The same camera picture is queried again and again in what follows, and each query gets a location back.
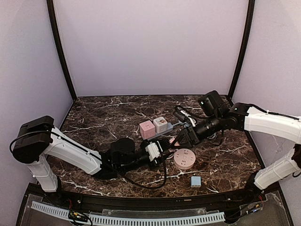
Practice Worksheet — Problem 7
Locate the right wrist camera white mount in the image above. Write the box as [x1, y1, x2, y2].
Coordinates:
[174, 105, 198, 127]

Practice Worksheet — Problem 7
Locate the pink cube socket adapter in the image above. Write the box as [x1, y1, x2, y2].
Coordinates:
[139, 120, 155, 139]

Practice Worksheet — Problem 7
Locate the small pink charger plug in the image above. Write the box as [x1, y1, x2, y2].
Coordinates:
[169, 137, 180, 146]

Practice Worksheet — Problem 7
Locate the blue power strip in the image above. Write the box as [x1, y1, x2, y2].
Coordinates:
[139, 121, 174, 140]

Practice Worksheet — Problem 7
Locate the white cube socket adapter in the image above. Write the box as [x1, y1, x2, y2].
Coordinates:
[153, 117, 168, 134]

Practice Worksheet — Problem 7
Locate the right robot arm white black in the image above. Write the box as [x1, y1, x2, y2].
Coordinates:
[171, 90, 301, 191]

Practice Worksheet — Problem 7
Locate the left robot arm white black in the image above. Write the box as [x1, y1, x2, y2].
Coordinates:
[9, 116, 171, 193]

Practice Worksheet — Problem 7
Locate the white slotted cable duct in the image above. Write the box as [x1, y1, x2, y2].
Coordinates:
[31, 201, 225, 226]

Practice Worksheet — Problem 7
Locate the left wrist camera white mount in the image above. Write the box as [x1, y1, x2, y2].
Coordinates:
[145, 142, 162, 161]

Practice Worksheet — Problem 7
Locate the right black frame post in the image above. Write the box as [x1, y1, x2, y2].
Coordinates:
[228, 0, 255, 100]

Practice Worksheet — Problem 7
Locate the black frame post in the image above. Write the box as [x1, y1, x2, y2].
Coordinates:
[46, 0, 77, 102]
[228, 0, 255, 100]

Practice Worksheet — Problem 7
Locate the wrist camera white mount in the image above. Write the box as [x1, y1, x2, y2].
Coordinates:
[145, 142, 162, 161]
[174, 105, 198, 127]

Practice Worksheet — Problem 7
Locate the black table front rail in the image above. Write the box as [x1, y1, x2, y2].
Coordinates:
[40, 175, 269, 216]

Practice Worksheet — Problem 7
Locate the small blue charger plug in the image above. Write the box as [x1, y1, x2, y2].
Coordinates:
[190, 176, 201, 187]

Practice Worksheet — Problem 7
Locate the pink round power socket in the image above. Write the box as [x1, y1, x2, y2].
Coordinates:
[173, 148, 196, 170]

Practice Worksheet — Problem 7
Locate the left black frame post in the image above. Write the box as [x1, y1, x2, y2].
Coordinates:
[46, 0, 77, 102]

